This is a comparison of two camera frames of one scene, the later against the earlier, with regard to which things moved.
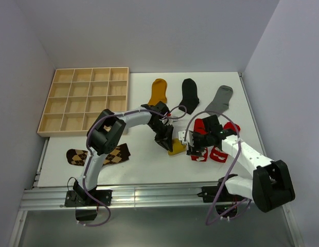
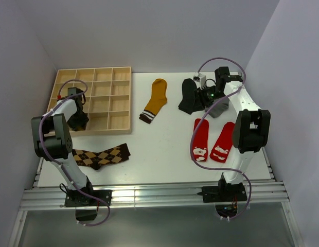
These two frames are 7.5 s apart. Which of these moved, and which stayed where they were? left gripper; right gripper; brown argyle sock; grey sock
Moved: left gripper; right gripper
Stayed: grey sock; brown argyle sock
